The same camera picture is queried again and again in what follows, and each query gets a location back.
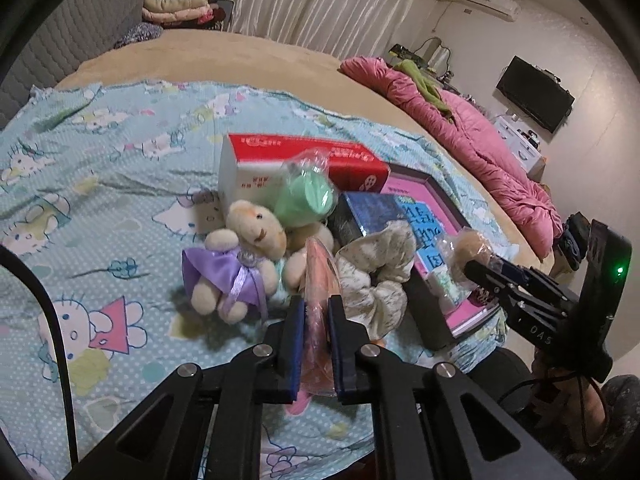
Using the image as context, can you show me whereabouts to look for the person's right hand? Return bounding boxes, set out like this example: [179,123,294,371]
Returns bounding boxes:
[531,352,610,443]

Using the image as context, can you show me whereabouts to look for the stack of folded clothes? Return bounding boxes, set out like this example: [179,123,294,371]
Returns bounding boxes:
[142,0,233,33]

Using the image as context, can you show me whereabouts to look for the dark blue cloth pile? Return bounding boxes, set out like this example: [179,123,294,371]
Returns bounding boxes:
[556,212,593,275]

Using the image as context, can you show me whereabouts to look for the beige plush toy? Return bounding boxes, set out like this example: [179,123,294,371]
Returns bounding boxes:
[282,220,336,291]

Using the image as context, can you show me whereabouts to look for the beige round bed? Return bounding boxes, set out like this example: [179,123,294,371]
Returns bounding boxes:
[55,27,551,271]

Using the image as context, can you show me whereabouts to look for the grey padded headboard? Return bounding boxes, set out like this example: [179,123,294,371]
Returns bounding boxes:
[0,0,151,131]

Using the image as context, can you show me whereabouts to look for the beige puff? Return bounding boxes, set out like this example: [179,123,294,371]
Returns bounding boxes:
[437,227,496,293]

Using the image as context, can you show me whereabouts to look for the cluttered side table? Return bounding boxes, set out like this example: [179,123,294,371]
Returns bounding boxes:
[387,35,458,83]

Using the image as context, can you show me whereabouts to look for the floral fabric scrunchie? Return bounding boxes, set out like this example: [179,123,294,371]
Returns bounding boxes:
[334,221,418,341]

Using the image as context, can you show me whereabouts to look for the black cable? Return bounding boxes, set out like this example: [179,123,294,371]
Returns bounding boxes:
[502,375,601,461]
[0,247,81,466]

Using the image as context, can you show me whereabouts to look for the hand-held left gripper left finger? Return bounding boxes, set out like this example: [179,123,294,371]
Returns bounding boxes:
[65,296,307,480]

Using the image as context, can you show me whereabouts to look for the black wall television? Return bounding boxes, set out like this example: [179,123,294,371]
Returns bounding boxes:
[496,56,576,135]

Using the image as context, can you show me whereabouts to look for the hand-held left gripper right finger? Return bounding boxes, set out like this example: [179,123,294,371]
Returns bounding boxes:
[327,295,576,480]

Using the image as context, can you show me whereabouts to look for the teddy bear in purple dress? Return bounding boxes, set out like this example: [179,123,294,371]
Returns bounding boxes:
[181,199,288,323]

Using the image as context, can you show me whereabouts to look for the blue handwritten card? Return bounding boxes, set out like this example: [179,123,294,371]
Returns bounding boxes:
[395,196,448,273]

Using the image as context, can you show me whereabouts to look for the pink plastic packet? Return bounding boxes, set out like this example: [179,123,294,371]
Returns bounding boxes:
[285,236,346,416]

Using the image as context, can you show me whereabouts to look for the cartoon cat printed blanket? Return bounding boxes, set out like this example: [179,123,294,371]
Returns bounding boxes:
[0,79,506,480]

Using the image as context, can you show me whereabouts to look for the green sponge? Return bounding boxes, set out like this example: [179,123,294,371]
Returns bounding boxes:
[274,152,338,228]

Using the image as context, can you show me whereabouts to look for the person's dark patterned clothing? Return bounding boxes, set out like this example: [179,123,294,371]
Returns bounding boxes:
[467,347,640,480]

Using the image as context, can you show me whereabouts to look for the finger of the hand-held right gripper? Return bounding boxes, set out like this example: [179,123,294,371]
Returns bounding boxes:
[462,258,521,306]
[492,257,533,283]

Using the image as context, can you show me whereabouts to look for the white curtains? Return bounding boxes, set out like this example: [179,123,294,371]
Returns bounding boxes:
[220,0,438,58]

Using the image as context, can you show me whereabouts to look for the pink quilt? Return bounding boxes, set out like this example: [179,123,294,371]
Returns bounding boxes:
[340,56,565,262]

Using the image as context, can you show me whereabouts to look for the white air conditioner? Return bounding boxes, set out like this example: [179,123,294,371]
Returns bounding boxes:
[459,0,521,22]

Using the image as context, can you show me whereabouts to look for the dark box with pink lining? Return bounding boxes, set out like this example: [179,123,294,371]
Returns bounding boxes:
[385,162,503,352]

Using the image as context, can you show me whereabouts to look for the dark floral cloth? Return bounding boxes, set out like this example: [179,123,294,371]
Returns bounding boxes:
[114,22,163,50]

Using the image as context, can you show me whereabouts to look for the green cloth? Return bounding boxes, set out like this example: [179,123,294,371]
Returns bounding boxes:
[392,59,453,116]

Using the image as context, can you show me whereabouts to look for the red and white box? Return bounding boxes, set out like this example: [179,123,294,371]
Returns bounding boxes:
[218,132,391,211]

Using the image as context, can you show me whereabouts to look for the white drawer cabinet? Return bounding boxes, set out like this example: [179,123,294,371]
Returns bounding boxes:
[492,112,548,181]

